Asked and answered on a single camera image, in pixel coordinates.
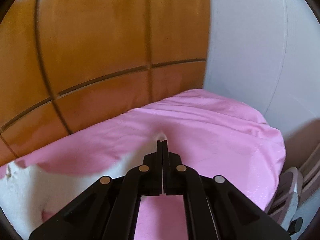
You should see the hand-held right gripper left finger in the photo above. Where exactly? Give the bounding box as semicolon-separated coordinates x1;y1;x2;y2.
29;141;163;240

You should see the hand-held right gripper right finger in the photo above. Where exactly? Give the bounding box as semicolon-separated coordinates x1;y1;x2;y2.
163;141;292;240

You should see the white knit sweater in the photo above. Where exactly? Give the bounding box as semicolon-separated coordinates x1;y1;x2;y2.
0;132;167;233

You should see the pink blanket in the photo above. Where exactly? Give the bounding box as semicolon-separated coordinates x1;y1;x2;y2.
0;89;287;240

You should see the grey slatted plastic chair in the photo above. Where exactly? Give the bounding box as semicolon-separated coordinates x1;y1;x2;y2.
269;159;320;230

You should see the black round knob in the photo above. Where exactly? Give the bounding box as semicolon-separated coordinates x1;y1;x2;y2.
288;217;303;235

